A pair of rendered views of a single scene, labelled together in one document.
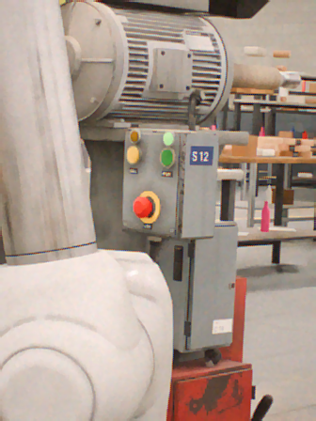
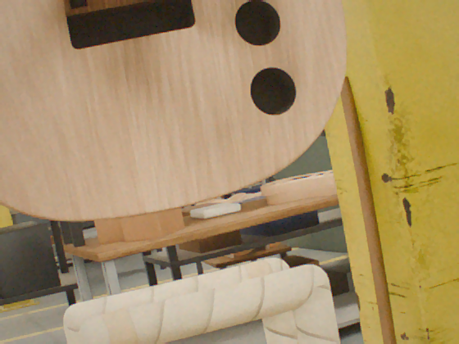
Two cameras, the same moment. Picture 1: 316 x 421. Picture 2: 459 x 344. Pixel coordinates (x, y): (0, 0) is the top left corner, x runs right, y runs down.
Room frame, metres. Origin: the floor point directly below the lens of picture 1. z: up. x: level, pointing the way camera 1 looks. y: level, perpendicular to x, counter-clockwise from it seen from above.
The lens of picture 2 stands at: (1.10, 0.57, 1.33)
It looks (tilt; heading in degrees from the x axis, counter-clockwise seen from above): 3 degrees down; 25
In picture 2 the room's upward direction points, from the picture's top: 12 degrees counter-clockwise
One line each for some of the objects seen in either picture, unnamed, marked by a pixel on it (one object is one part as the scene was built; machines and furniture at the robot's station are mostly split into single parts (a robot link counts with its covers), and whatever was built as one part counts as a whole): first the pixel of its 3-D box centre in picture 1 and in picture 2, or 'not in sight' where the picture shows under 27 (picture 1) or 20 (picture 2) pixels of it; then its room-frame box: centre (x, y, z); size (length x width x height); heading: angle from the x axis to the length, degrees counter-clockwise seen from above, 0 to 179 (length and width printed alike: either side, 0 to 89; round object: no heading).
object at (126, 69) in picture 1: (137, 67); not in sight; (2.50, 0.06, 1.25); 0.41 x 0.27 x 0.26; 135
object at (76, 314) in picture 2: not in sight; (178, 299); (1.82, 0.99, 1.20); 0.20 x 0.03 x 0.03; 133
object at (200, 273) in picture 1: (201, 219); not in sight; (2.44, -0.09, 0.93); 0.15 x 0.10 x 0.55; 135
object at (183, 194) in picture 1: (183, 196); not in sight; (2.27, -0.05, 0.99); 0.24 x 0.21 x 0.26; 135
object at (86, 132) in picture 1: (153, 132); not in sight; (2.55, 0.02, 1.11); 0.36 x 0.24 x 0.04; 135
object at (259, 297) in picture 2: not in sight; (206, 311); (1.76, 0.93, 1.20); 0.20 x 0.03 x 0.03; 133
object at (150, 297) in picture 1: (107, 335); not in sight; (1.44, 0.06, 0.87); 0.18 x 0.16 x 0.22; 170
